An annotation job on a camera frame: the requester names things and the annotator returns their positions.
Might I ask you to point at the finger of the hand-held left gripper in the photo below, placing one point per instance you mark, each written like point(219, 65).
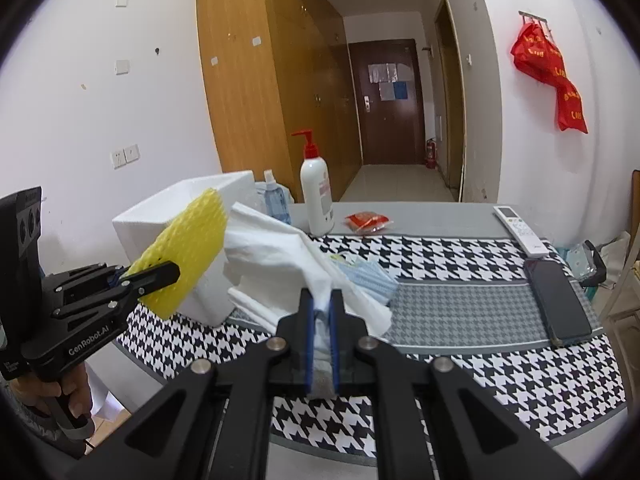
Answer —
point(155, 274)
point(119, 272)

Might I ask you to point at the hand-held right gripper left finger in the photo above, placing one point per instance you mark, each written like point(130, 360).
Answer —
point(309, 340)

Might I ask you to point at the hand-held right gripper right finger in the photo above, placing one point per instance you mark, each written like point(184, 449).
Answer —
point(334, 345)

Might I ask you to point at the yellow foam net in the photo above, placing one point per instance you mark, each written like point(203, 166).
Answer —
point(190, 240)

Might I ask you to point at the white foam box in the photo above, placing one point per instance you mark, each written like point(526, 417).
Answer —
point(140, 225)

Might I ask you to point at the person's left hand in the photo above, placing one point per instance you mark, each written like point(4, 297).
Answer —
point(27, 395)

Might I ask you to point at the blue face mask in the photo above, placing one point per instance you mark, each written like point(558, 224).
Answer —
point(365, 280)

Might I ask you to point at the red snack packet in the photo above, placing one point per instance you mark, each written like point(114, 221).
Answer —
point(367, 221)

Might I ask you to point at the blue spray bottle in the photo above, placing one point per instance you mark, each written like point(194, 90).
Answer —
point(277, 205)

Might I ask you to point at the white lotion bottle red pump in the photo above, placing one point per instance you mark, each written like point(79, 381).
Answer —
point(317, 195)

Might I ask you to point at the wooden wardrobe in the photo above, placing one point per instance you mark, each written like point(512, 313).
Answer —
point(240, 85)

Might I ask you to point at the red fire extinguisher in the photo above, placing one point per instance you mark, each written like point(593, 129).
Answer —
point(430, 156)

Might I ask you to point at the white remote control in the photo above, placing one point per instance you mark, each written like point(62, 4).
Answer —
point(517, 230)

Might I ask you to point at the dark brown door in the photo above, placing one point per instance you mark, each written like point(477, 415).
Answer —
point(385, 125)

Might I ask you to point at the black smartphone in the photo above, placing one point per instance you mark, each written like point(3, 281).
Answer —
point(560, 300)

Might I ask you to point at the clear plastic bag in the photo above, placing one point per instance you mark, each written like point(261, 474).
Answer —
point(575, 259)

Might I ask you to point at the wooden side door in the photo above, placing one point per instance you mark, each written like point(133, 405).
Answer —
point(452, 110)

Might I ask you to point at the paper notices on door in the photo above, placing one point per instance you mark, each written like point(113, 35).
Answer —
point(387, 80)

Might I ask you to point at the red plastic bags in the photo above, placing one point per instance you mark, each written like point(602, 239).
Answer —
point(545, 60)

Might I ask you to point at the white wall socket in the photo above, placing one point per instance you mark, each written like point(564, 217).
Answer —
point(132, 153)
point(118, 159)

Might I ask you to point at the metal wall hook rack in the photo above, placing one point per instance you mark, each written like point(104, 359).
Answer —
point(532, 14)

